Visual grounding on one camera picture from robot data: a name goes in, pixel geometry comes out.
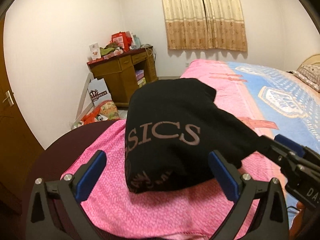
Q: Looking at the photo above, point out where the colourful floral bag on floor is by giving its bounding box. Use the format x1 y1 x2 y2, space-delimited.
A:
71 100 120 129

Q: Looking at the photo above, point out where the silver door handle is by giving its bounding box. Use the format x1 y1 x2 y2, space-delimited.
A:
2 90 14 107

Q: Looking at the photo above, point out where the white greeting card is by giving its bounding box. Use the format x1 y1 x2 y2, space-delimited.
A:
89 43 101 60

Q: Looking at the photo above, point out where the red gift bag on desk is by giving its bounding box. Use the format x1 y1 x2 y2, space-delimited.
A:
111 32 132 52

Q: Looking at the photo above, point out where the dark maroon round stool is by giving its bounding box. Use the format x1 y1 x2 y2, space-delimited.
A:
23 121 117 239

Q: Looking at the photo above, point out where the brown wooden door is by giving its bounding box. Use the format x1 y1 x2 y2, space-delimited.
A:
1 19 44 215

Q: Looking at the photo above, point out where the wooden desk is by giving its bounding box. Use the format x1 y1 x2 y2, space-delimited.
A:
87 46 158 108

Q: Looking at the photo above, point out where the pink folded garment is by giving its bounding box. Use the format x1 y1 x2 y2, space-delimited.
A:
67 120 233 239

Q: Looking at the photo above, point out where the person's right hand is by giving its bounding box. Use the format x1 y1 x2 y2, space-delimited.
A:
289 202 306 240

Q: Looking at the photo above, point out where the black Asics shirt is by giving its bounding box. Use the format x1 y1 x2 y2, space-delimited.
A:
125 78 259 194

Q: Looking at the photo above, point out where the floral pillow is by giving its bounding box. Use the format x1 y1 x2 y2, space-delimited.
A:
293 64 320 93

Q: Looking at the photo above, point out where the pink and blue bed blanket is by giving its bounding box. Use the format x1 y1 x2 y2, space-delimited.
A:
179 58 320 228

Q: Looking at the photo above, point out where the beige bed headboard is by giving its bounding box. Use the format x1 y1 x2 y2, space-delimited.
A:
297 54 320 74

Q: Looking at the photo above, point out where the white printed paper bag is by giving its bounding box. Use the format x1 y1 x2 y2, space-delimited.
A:
88 79 112 107

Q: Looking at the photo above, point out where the beige window curtain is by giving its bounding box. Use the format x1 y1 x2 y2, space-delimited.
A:
162 0 247 52

